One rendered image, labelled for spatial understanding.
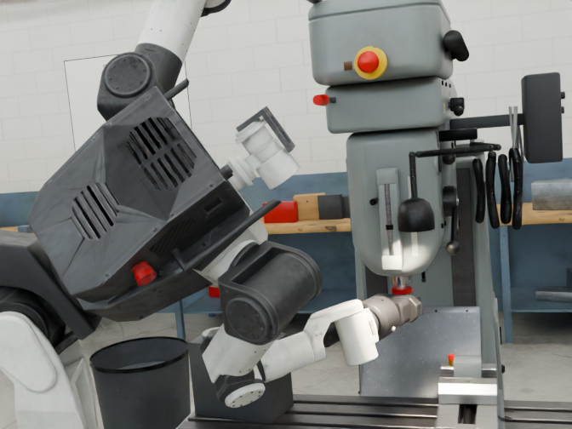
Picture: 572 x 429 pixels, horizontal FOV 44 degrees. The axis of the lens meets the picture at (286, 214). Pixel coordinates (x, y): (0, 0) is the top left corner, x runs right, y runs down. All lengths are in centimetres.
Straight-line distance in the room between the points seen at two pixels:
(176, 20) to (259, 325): 59
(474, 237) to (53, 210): 120
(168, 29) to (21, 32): 585
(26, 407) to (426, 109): 91
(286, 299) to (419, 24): 59
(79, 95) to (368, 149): 545
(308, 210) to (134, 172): 449
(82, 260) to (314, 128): 495
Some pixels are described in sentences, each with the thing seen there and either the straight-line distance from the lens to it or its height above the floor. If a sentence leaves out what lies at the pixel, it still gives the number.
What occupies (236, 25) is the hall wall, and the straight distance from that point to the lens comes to 617.
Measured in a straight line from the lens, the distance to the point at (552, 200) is 530.
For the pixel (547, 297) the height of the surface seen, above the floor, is 26.
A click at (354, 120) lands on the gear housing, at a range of 148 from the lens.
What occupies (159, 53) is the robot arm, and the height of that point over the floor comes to 180.
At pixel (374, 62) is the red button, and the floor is 176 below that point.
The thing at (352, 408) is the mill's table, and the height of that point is 96.
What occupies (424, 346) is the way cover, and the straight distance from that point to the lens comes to 201.
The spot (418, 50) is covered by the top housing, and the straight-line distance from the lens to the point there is 137.
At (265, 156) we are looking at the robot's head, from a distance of 121.
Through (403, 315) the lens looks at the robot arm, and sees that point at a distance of 155.
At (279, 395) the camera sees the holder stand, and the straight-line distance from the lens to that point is 176.
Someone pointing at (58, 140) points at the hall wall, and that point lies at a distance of 695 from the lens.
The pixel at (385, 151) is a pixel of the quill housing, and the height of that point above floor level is 158.
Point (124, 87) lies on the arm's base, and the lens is 124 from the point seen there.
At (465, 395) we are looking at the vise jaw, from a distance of 161.
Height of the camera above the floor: 167
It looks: 8 degrees down
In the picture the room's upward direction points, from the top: 5 degrees counter-clockwise
